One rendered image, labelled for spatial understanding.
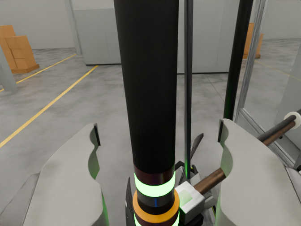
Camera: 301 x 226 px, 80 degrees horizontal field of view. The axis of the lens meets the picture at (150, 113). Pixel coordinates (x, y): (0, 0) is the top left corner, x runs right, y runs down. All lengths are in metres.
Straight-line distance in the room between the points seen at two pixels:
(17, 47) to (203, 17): 6.30
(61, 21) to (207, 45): 10.06
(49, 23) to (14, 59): 6.09
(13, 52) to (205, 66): 6.72
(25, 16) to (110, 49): 8.28
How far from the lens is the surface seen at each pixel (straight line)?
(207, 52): 5.82
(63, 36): 13.79
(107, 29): 7.39
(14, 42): 8.27
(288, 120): 0.38
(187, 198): 0.22
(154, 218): 0.17
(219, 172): 0.25
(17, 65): 8.49
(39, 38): 14.60
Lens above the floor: 1.73
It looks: 29 degrees down
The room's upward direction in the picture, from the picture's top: 3 degrees counter-clockwise
